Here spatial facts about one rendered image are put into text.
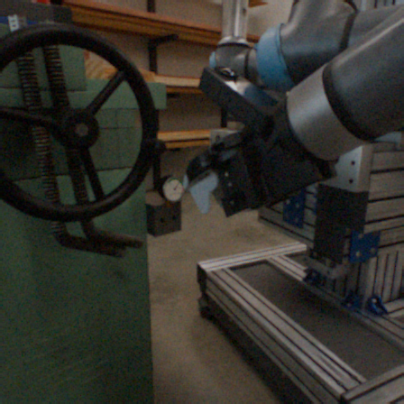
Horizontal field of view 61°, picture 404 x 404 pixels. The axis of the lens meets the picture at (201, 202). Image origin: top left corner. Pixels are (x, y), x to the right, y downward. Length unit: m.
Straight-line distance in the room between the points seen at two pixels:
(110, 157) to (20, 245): 0.25
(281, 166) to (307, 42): 0.14
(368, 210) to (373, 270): 0.46
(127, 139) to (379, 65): 0.61
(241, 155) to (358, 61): 0.14
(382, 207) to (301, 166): 0.49
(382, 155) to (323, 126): 0.48
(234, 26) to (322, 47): 0.92
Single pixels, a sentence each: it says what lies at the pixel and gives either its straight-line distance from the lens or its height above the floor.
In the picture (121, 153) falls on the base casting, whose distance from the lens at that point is 0.80.
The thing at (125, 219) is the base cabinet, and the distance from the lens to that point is 0.83.
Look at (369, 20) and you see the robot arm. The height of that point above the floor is 0.92.
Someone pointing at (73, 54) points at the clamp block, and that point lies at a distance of 0.66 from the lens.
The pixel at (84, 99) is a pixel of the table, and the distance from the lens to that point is 0.66.
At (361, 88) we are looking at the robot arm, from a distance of 0.28.
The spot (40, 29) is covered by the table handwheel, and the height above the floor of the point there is 0.94.
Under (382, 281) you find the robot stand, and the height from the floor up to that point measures 0.31.
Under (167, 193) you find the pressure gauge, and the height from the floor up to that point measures 0.65.
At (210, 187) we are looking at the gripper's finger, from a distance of 0.41.
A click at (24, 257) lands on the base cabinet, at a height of 0.56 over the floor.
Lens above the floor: 0.84
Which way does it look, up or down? 15 degrees down
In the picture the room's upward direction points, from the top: straight up
